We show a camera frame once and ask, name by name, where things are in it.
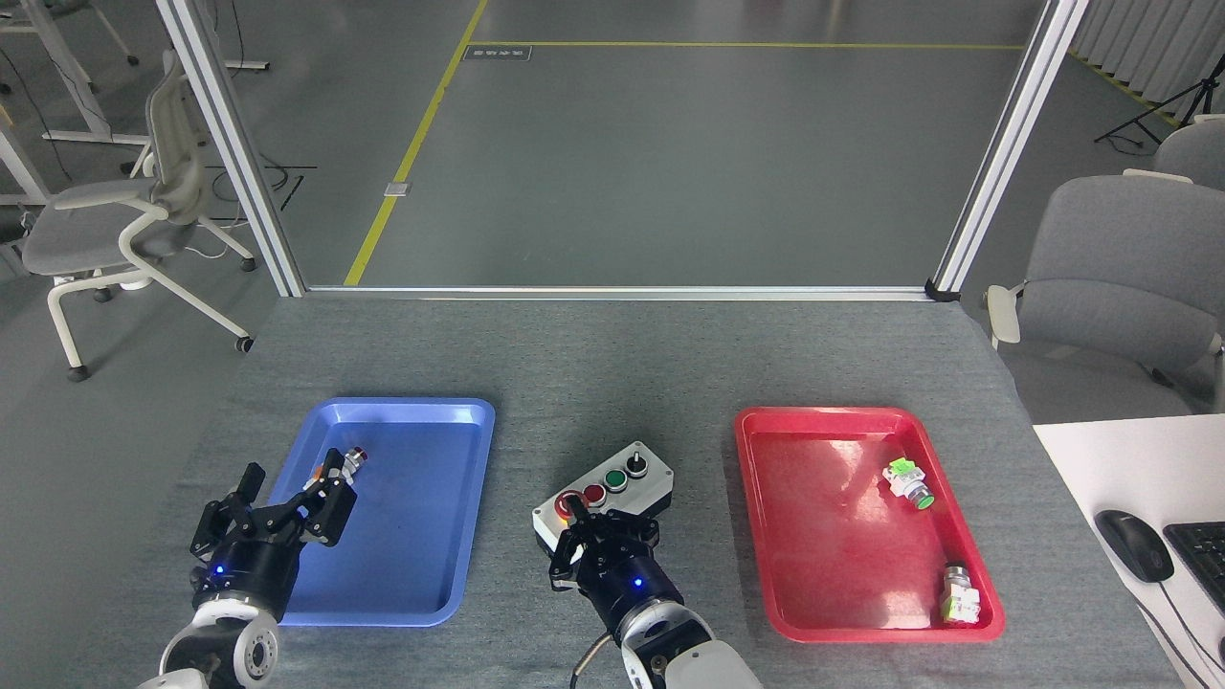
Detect white desk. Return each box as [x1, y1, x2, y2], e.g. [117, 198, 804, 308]
[1032, 413, 1225, 689]

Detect black computer mouse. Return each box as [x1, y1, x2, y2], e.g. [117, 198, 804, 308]
[1094, 509, 1176, 584]

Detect white curtain panels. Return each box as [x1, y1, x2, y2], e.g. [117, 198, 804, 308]
[1070, 0, 1225, 121]

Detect grey upholstered chair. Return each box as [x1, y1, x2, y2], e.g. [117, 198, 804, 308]
[1151, 115, 1225, 192]
[986, 168, 1225, 422]

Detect black mouse cable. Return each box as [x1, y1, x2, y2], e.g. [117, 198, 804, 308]
[1134, 577, 1225, 676]

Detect black tripod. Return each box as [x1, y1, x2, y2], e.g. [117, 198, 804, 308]
[1094, 53, 1225, 149]

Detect grey felt table cloth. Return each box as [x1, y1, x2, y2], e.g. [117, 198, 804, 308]
[77, 295, 1183, 689]

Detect silver yellow-green button switch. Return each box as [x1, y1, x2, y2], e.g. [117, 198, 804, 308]
[938, 563, 982, 626]

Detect white desk frame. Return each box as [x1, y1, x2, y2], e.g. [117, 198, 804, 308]
[0, 0, 154, 207]

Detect black floor cables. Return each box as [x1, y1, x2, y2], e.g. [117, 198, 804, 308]
[206, 158, 319, 213]

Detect green push button switch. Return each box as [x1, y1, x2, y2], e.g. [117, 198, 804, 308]
[881, 457, 937, 510]

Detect black keyboard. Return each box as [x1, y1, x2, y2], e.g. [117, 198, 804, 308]
[1163, 522, 1225, 615]

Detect red plastic tray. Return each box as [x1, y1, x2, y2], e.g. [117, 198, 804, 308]
[734, 406, 1007, 644]

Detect silver aluminium rail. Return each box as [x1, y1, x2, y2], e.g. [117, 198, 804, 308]
[304, 284, 934, 302]

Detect grey control box with buttons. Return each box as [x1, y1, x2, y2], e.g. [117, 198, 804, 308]
[532, 440, 675, 562]

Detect red push button switch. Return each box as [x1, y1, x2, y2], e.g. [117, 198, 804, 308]
[306, 446, 370, 491]

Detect white grey office chair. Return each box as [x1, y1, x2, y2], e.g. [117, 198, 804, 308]
[21, 50, 257, 384]

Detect silver aluminium post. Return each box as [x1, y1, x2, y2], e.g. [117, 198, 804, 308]
[155, 0, 307, 298]
[930, 0, 1092, 298]

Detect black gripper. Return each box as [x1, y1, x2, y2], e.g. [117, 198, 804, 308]
[548, 494, 684, 634]
[189, 447, 359, 621]

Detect blue plastic tray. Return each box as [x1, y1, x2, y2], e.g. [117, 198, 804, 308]
[226, 398, 497, 629]

